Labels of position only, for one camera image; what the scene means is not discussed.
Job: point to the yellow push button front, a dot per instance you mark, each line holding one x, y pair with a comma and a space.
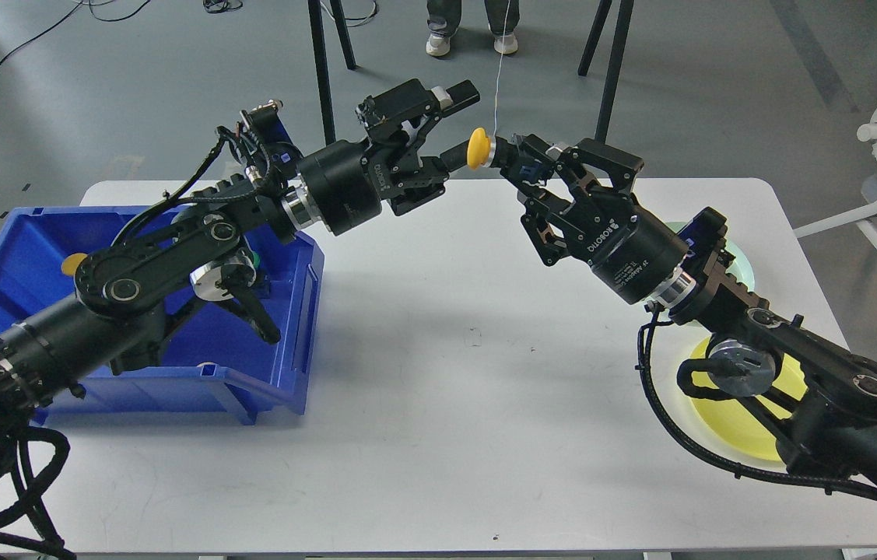
482, 150

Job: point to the yellow push button back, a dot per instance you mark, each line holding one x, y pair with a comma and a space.
70, 264

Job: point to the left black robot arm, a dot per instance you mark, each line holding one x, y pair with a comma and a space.
187, 250

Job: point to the person left shoe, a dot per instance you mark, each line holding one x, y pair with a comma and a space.
437, 45

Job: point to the yellow push button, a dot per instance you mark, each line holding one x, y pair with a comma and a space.
70, 264
482, 150

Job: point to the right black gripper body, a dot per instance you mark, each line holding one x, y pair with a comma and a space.
627, 248

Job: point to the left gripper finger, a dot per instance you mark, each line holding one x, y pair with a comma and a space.
455, 158
397, 116

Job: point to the pale green plate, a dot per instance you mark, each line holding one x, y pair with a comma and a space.
741, 266

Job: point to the black stand leg right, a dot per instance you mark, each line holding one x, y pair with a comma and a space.
616, 56

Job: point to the person right shoe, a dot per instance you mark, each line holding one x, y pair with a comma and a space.
505, 44

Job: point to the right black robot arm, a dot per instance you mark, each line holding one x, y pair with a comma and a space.
818, 401

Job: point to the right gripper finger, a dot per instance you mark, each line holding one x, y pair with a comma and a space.
592, 168
528, 163

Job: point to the blue plastic bin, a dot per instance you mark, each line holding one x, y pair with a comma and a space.
215, 363

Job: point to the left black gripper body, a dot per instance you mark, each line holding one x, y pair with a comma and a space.
346, 184

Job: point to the yellow plate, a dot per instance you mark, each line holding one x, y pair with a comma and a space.
741, 435

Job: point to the black stand leg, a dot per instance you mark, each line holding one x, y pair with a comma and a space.
616, 56
320, 59

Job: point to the person shoe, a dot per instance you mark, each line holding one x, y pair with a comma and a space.
505, 44
437, 45

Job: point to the black stand leg left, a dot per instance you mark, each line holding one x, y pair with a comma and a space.
320, 59

